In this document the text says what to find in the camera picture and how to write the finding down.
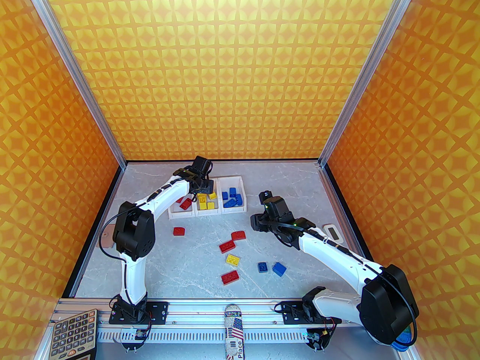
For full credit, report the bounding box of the black calculator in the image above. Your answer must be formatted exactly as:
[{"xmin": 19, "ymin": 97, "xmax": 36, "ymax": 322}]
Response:
[{"xmin": 50, "ymin": 309, "xmax": 99, "ymax": 360}]

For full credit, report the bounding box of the aluminium frame post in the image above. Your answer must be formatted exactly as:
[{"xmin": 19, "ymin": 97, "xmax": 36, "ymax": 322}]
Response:
[
  {"xmin": 21, "ymin": 0, "xmax": 127, "ymax": 170},
  {"xmin": 318, "ymin": 0, "xmax": 423, "ymax": 167}
]

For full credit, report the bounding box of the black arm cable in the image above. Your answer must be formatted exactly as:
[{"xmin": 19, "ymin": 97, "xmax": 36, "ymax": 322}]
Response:
[
  {"xmin": 377, "ymin": 270, "xmax": 420, "ymax": 348},
  {"xmin": 98, "ymin": 212, "xmax": 130, "ymax": 303}
]

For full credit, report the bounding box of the white plastic bin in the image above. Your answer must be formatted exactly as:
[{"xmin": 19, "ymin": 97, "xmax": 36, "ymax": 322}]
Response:
[
  {"xmin": 192, "ymin": 178, "xmax": 222, "ymax": 217},
  {"xmin": 168, "ymin": 180, "xmax": 197, "ymax": 219},
  {"xmin": 217, "ymin": 176, "xmax": 248, "ymax": 215}
]

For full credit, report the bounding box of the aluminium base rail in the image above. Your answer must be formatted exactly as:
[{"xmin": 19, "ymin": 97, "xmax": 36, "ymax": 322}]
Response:
[{"xmin": 49, "ymin": 298, "xmax": 400, "ymax": 331}]

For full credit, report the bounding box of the white slotted cable duct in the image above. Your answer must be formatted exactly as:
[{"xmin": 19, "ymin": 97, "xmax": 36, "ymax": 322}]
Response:
[{"xmin": 97, "ymin": 330, "xmax": 312, "ymax": 343}]

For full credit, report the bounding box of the small white device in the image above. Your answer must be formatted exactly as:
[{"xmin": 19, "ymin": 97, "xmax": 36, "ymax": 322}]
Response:
[{"xmin": 323, "ymin": 223, "xmax": 342, "ymax": 243}]

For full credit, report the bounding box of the white cup blue lid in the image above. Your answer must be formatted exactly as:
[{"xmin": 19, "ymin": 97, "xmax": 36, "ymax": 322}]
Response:
[{"xmin": 390, "ymin": 328, "xmax": 413, "ymax": 352}]

